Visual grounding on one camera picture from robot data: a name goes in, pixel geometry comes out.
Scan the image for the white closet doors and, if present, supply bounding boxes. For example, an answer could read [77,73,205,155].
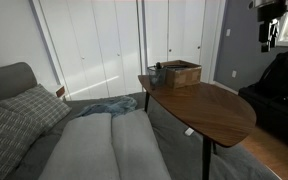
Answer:
[32,0,218,100]

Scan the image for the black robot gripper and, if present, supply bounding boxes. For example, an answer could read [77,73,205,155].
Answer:
[249,0,287,52]

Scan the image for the plaid grey cushion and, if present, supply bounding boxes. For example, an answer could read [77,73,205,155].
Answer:
[0,84,72,133]

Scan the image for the wall power outlet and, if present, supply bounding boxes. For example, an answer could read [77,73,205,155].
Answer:
[232,70,237,78]

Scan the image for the cardboard box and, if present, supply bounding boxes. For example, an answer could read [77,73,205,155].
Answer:
[161,60,202,89]

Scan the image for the wall light switch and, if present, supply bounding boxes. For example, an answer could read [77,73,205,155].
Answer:
[226,29,231,37]

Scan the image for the black bench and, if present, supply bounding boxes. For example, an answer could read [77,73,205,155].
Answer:
[238,85,288,145]

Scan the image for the blue crumpled cloth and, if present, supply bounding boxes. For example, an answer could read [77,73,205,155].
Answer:
[77,96,137,117]

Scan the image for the white remote on rug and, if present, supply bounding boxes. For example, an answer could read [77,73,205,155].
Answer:
[184,128,194,136]

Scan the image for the black backpack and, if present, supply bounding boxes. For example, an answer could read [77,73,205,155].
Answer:
[256,51,288,97]

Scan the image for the dashed pattern grey cushion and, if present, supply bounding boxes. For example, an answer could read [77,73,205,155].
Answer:
[0,107,43,180]

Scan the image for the wooden leaf-shaped side table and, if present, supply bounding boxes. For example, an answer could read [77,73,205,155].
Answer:
[138,75,256,180]

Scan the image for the grey sofa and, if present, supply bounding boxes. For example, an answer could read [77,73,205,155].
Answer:
[0,61,152,180]

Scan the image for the grey rug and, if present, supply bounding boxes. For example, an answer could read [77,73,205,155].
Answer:
[148,98,280,180]

